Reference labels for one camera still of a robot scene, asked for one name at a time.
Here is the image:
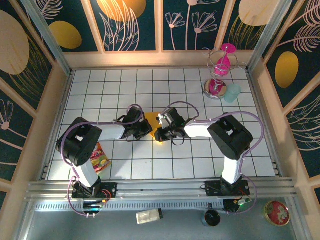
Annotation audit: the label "aluminium mounting rail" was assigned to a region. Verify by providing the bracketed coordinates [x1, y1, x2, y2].
[24, 177, 301, 201]

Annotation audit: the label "white bottle with black cap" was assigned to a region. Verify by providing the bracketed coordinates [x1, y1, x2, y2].
[136, 208, 164, 225]

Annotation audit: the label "aluminium frame post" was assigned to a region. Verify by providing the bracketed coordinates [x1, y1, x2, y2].
[20, 0, 74, 77]
[246, 0, 294, 73]

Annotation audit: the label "black cup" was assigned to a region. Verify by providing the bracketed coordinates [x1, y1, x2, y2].
[201, 203, 222, 227]

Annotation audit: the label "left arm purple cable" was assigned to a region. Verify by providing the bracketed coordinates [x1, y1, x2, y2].
[61, 103, 145, 218]

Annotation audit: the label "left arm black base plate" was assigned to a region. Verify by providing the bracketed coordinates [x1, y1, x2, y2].
[71, 182, 118, 200]

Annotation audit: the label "pink glasses on metal rack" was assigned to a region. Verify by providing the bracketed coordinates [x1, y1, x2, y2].
[202, 46, 242, 100]

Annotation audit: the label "pale teal plastic cup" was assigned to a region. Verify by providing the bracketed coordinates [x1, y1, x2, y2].
[223, 83, 243, 104]

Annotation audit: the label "black controller box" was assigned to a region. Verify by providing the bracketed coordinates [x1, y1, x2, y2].
[82, 201, 107, 215]
[222, 197, 252, 215]

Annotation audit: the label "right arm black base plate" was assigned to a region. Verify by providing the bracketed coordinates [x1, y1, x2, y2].
[204, 180, 251, 197]

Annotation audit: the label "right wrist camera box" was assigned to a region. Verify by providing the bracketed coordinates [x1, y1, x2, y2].
[156, 107, 186, 126]

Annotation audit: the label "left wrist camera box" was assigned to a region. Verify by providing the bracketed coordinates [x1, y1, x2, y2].
[126, 106, 145, 126]

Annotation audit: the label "orange square cloth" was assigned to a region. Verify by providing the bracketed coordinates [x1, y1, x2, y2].
[144, 111, 165, 145]

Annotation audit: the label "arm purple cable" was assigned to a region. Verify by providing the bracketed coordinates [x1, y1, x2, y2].
[61, 103, 145, 218]
[162, 101, 265, 216]

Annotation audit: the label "slotted metal cable duct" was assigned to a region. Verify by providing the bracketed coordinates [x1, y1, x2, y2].
[33, 200, 251, 212]

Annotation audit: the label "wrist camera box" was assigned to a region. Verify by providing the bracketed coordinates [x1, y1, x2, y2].
[156, 107, 186, 126]
[126, 106, 145, 126]

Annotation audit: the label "colourful snack packet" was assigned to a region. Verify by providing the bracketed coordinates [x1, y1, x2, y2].
[89, 142, 113, 175]

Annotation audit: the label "red round tin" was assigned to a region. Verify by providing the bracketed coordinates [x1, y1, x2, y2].
[264, 200, 291, 227]

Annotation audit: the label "pink wine glass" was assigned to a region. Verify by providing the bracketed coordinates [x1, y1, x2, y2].
[214, 42, 237, 76]

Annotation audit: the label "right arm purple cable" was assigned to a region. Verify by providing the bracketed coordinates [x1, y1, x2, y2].
[162, 101, 265, 216]

